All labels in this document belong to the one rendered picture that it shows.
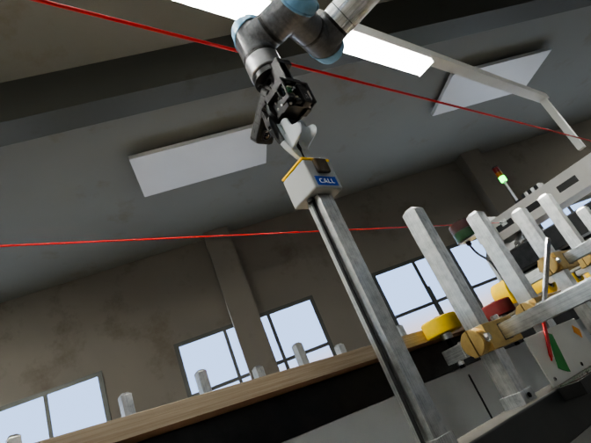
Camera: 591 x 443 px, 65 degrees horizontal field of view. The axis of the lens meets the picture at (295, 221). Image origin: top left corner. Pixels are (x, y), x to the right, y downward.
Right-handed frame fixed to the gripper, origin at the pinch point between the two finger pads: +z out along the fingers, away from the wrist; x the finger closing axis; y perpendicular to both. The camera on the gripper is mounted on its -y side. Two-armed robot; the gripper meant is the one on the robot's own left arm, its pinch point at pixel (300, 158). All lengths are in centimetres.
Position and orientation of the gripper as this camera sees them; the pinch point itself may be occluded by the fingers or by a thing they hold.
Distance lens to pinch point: 90.3
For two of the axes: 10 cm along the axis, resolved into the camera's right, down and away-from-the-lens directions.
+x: 7.6, -0.2, 6.5
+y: 5.3, -5.5, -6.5
